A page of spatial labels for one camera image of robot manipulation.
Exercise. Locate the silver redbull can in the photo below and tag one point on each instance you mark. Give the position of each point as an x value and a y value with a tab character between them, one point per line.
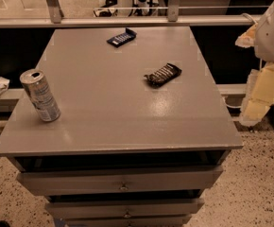
40	95

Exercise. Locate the bottom grey drawer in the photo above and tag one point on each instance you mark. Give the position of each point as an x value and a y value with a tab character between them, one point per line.
175	221

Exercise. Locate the grey drawer cabinet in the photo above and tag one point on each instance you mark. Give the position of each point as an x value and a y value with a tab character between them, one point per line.
112	118

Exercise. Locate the grey drawer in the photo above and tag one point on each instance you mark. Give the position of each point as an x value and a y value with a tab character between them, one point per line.
175	221
120	180
124	209

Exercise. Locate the middle grey drawer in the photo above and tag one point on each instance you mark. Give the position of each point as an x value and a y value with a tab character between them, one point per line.
124	209

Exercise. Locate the blue snack wrapper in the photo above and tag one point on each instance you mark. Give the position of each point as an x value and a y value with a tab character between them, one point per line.
121	39

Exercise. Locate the top grey drawer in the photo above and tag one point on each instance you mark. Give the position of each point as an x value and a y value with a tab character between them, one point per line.
120	180

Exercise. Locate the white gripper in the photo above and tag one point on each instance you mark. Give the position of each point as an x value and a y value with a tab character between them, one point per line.
273	37

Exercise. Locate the metal railing frame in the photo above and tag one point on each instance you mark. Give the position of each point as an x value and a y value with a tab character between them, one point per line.
105	13

